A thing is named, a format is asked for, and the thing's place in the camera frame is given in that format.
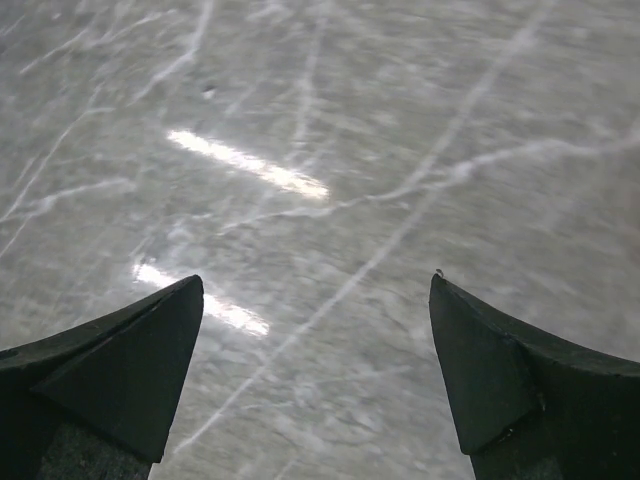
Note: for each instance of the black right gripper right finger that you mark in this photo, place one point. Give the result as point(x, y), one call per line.
point(527, 404)

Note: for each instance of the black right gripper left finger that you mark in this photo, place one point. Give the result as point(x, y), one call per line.
point(97, 401)

